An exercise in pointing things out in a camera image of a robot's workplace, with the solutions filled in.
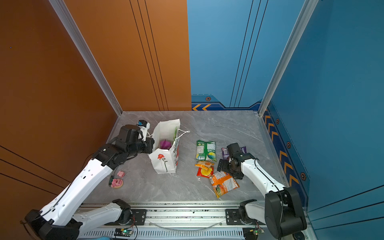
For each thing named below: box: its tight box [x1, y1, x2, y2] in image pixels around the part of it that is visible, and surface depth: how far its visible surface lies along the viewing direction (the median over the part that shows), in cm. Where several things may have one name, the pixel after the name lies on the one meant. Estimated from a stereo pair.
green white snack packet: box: [195, 139, 217, 162], surface depth 96 cm
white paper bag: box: [148, 119, 181, 174], surface depth 81 cm
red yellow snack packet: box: [194, 160, 215, 179], surface depth 89 cm
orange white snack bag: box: [209, 171, 240, 199], surface depth 83 cm
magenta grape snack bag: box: [160, 139, 172, 150], surface depth 86 cm
